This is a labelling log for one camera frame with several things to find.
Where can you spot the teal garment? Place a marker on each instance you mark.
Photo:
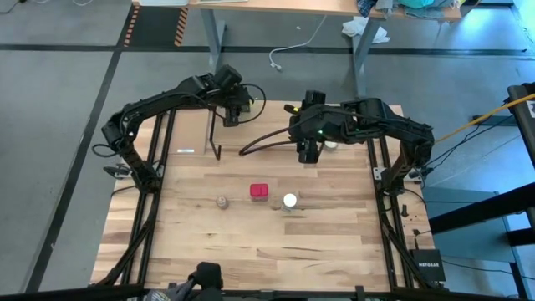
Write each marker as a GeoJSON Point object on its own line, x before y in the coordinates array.
{"type": "Point", "coordinates": [416, 3]}

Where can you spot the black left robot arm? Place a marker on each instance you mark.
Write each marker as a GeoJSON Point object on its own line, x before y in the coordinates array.
{"type": "Point", "coordinates": [167, 98]}

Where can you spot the white cloth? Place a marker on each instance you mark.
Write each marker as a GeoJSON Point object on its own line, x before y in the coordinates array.
{"type": "Point", "coordinates": [359, 27]}

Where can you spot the wooden desk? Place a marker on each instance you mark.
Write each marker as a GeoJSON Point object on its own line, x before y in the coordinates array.
{"type": "Point", "coordinates": [292, 6]}

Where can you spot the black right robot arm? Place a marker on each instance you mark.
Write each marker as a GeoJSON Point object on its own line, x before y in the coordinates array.
{"type": "Point", "coordinates": [376, 117]}

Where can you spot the white-lid spice jar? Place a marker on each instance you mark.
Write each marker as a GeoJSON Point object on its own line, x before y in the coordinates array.
{"type": "Point", "coordinates": [289, 200]}

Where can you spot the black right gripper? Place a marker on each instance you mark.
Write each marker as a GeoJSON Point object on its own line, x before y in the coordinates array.
{"type": "Point", "coordinates": [311, 125]}

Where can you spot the black metal beam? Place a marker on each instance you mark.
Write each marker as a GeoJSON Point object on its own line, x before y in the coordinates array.
{"type": "Point", "coordinates": [480, 213]}

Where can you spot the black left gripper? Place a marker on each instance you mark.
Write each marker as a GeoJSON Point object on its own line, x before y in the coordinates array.
{"type": "Point", "coordinates": [238, 100]}

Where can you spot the black table-level camera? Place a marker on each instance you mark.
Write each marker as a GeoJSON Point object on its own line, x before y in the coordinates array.
{"type": "Point", "coordinates": [207, 276]}

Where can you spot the white box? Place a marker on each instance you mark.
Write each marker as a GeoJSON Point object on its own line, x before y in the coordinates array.
{"type": "Point", "coordinates": [163, 2]}

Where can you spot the black Netgear box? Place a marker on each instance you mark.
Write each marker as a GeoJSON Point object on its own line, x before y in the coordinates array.
{"type": "Point", "coordinates": [427, 265]}

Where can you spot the black equipment cart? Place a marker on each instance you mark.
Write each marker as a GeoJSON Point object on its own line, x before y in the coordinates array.
{"type": "Point", "coordinates": [524, 121]}

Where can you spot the black rail frame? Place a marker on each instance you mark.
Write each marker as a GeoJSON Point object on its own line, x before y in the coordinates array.
{"type": "Point", "coordinates": [146, 226]}
{"type": "Point", "coordinates": [395, 234]}

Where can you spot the red square spice jar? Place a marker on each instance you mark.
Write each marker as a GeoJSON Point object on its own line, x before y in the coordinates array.
{"type": "Point", "coordinates": [259, 191]}

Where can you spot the black left rail frame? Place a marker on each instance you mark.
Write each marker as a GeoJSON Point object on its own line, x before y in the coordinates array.
{"type": "Point", "coordinates": [146, 226]}

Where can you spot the black right rail frame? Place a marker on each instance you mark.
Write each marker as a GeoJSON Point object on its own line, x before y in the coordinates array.
{"type": "Point", "coordinates": [395, 234]}

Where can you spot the black frame crossbar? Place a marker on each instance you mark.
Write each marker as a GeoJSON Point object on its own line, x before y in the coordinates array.
{"type": "Point", "coordinates": [292, 294]}

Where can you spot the small brown ball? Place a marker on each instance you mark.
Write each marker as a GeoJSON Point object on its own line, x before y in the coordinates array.
{"type": "Point", "coordinates": [222, 202]}

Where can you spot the grey garments pile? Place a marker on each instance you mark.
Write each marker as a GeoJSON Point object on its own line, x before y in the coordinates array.
{"type": "Point", "coordinates": [443, 10]}

